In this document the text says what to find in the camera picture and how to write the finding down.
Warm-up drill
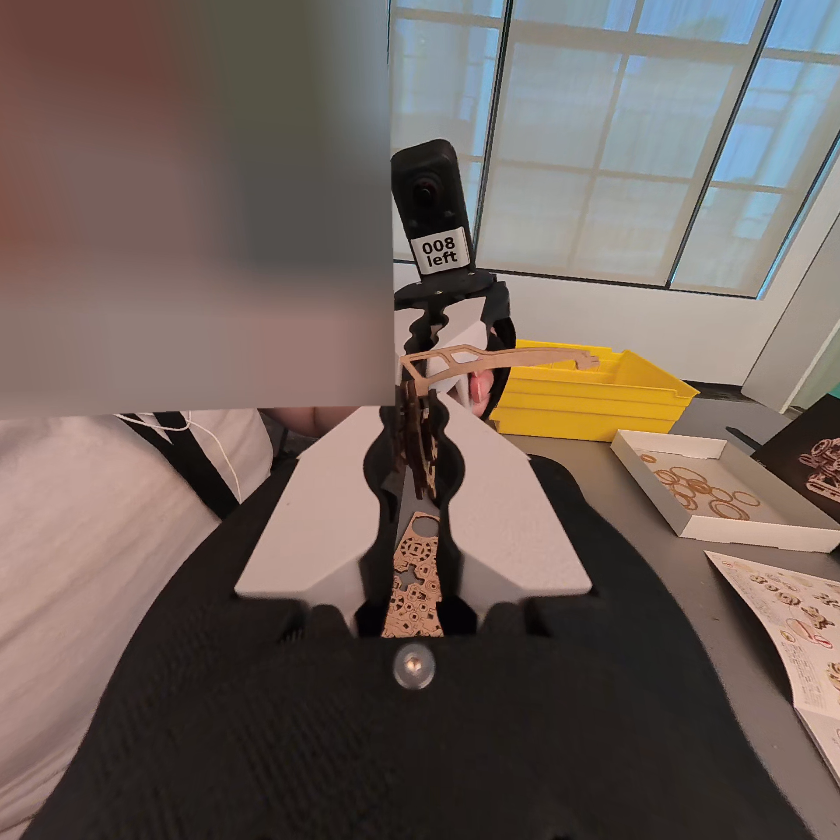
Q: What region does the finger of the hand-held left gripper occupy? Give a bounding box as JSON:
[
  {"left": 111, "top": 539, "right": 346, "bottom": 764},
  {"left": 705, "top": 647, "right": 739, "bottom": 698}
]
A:
[
  {"left": 395, "top": 307, "right": 448, "bottom": 357},
  {"left": 430, "top": 319, "right": 493, "bottom": 412}
]

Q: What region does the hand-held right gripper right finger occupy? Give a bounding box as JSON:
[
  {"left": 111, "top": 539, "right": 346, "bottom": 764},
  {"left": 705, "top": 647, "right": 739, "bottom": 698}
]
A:
[{"left": 430, "top": 390, "right": 593, "bottom": 634}]

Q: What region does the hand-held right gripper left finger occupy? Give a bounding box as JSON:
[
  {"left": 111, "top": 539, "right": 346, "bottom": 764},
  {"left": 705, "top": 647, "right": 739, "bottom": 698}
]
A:
[{"left": 235, "top": 403, "right": 404, "bottom": 637}]

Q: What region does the long slotted wooden piece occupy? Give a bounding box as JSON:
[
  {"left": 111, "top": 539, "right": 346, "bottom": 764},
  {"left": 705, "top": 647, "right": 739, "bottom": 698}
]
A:
[{"left": 399, "top": 343, "right": 601, "bottom": 388}]

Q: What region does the person's left forearm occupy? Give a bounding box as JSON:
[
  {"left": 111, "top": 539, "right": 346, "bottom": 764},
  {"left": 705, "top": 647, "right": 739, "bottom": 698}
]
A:
[{"left": 259, "top": 407, "right": 362, "bottom": 439}]

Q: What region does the wooden laser-cut parts sheet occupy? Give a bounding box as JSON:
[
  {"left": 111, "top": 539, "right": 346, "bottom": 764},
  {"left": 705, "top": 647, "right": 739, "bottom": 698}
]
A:
[{"left": 381, "top": 512, "right": 447, "bottom": 637}]

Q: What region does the black model kit box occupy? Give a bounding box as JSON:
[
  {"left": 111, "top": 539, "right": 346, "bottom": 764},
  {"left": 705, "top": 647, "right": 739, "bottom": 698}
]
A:
[{"left": 751, "top": 394, "right": 840, "bottom": 506}]

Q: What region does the yellow plastic bin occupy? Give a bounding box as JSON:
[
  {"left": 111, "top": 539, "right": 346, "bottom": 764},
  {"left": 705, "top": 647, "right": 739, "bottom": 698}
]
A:
[{"left": 489, "top": 339, "right": 700, "bottom": 435}]

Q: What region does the white cardboard tray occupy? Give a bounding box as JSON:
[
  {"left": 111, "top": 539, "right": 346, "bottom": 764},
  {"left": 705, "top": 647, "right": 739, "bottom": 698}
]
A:
[{"left": 610, "top": 430, "right": 840, "bottom": 553}]

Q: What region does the pile of thin rings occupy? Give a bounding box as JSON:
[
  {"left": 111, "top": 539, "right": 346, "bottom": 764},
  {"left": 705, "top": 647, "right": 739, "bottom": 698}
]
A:
[{"left": 640, "top": 449, "right": 762, "bottom": 522}]

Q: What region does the window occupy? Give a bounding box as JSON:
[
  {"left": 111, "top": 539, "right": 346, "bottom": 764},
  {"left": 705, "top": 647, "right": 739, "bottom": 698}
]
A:
[{"left": 390, "top": 0, "right": 840, "bottom": 299}]

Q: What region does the person's torso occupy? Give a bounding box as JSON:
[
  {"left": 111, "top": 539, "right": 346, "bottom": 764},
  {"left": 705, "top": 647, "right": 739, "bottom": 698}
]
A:
[{"left": 0, "top": 410, "right": 277, "bottom": 840}]

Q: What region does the instruction booklet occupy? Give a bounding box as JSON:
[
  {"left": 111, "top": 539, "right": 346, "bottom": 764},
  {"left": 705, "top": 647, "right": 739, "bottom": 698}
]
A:
[{"left": 705, "top": 551, "right": 840, "bottom": 785}]

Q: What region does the black strap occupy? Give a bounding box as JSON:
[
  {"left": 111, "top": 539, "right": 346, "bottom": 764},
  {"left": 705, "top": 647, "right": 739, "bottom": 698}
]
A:
[{"left": 121, "top": 412, "right": 240, "bottom": 519}]

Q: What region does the white cord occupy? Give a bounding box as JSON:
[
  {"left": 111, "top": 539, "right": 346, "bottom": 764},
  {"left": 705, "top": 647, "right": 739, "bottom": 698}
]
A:
[{"left": 134, "top": 410, "right": 240, "bottom": 500}]

